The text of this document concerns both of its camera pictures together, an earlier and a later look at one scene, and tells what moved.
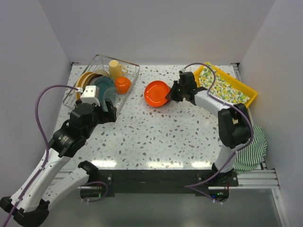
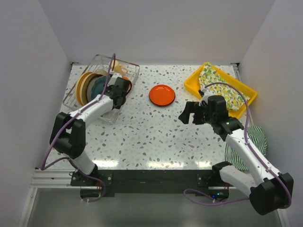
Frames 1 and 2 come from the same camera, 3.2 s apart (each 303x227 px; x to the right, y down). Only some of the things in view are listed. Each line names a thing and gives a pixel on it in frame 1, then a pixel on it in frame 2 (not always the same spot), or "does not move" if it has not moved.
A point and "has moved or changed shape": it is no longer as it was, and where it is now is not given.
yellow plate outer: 78,95 does not move
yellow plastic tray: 241,86 does not move
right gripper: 172,96 -> 192,107
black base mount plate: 103,184 does not move
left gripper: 110,116 -> 110,87
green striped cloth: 250,156 does not move
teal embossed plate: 103,82 does not move
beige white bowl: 101,72 does not move
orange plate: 155,92 has moved or changed shape
